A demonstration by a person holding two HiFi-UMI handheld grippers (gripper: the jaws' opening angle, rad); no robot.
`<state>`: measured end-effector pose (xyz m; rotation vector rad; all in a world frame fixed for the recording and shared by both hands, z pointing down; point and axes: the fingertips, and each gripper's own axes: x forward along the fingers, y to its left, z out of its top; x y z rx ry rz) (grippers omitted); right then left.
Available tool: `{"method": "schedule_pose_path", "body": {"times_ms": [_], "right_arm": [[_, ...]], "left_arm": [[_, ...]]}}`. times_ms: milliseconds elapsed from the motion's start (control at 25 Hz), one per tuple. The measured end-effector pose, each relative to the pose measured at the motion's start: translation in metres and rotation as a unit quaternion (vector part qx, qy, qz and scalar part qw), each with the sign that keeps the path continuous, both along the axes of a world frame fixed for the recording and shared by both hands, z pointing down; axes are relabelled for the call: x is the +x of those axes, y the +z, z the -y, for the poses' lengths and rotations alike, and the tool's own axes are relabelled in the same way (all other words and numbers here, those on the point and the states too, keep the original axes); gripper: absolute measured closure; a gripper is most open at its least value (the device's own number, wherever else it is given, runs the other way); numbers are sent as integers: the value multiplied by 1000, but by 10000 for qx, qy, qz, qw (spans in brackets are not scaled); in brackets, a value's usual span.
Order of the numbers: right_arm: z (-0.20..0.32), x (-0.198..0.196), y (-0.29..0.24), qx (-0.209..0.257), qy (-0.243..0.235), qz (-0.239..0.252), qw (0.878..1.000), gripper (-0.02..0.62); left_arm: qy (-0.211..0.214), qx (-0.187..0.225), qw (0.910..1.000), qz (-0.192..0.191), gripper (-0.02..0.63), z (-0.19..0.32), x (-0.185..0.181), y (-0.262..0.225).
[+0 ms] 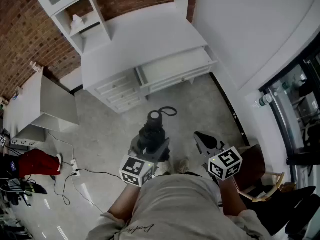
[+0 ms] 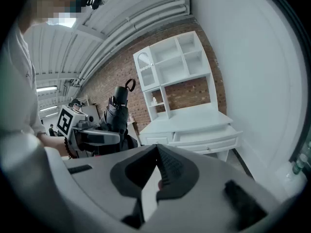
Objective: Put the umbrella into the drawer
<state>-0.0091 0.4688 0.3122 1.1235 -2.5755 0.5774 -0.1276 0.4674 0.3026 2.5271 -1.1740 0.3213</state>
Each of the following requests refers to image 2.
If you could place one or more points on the white ceiling pipe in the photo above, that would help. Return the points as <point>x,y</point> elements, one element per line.
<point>136,11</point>
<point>145,21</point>

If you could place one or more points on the person's left forearm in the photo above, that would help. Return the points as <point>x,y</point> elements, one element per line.
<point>52,143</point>

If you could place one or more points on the clear plastic water bottle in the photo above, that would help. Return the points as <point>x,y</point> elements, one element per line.
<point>299,164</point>

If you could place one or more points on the ceiling strip light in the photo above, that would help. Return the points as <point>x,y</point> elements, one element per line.
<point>48,108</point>
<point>46,89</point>

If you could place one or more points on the person's face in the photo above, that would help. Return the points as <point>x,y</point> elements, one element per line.
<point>48,1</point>

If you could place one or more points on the person's grey shirt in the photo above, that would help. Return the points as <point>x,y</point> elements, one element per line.
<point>17,81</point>

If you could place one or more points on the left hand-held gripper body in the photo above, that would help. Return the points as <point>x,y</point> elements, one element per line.
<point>65,120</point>

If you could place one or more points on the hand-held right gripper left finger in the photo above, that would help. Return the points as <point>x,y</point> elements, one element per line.
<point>102,186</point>

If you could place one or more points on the black umbrella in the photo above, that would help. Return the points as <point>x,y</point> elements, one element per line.
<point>116,115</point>

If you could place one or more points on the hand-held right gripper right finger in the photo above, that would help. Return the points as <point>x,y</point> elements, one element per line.
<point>206,198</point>

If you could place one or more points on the white hutch shelf unit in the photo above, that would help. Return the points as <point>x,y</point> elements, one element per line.
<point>170,64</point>

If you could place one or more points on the small white figurine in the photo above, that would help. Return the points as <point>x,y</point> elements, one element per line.
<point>154,101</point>

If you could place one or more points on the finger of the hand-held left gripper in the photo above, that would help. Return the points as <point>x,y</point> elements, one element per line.
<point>102,136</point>

